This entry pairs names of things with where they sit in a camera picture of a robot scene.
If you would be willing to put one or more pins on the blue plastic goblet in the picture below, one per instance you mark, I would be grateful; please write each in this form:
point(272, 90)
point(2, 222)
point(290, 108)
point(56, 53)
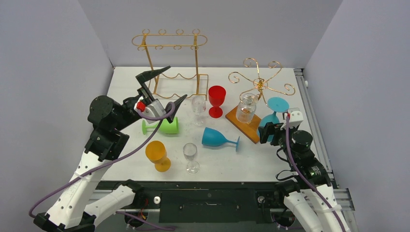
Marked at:
point(214, 138)
point(277, 105)

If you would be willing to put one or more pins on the red plastic goblet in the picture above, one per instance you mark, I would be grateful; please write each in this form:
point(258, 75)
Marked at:
point(216, 96)

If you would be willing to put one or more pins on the green plastic goblet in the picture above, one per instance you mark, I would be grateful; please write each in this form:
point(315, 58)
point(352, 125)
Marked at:
point(165, 127)

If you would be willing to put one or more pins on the small clear front wine glass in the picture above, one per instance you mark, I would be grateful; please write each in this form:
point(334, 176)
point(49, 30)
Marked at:
point(190, 153)

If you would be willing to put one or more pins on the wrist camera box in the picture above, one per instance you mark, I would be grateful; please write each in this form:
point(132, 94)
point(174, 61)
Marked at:
point(155, 109)
point(293, 117)

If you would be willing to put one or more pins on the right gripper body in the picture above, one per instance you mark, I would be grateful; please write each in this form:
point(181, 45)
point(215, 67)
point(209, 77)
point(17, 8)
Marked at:
point(265, 133)

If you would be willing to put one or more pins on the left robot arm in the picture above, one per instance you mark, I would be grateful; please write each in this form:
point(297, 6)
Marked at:
point(72, 211)

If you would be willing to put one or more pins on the clear glass near red goblet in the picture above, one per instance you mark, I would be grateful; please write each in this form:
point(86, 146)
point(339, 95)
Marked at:
point(198, 106)

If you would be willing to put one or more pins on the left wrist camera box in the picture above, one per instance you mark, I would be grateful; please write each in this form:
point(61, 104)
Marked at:
point(155, 109)

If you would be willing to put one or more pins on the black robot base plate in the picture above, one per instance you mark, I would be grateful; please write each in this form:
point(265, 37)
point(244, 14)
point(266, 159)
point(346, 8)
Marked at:
point(212, 202)

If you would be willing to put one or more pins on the clear patterned wine glass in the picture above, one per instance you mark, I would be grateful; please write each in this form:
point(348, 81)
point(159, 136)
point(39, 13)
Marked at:
point(246, 108)

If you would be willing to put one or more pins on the gold hook rack wooden base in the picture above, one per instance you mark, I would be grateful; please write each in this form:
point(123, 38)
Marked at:
point(258, 86)

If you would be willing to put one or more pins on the tall gold wire glass rack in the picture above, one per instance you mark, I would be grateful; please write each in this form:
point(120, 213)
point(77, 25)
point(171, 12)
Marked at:
point(196, 40)

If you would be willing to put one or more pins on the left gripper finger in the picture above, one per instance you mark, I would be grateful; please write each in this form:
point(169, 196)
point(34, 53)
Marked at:
point(172, 109)
point(147, 76)

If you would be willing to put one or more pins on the aluminium table frame rail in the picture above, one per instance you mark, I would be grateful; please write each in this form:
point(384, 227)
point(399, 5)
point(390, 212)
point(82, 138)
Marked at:
point(343, 195)

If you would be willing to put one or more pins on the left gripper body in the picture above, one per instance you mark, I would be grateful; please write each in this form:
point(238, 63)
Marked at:
point(131, 118)

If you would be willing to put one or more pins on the orange plastic goblet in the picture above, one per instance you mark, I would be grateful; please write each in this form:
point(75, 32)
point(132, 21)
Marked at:
point(155, 151)

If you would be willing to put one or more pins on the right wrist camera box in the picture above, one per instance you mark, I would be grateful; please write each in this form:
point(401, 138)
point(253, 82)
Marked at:
point(293, 117)

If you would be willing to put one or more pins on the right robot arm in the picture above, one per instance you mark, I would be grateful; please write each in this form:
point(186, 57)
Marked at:
point(308, 193)

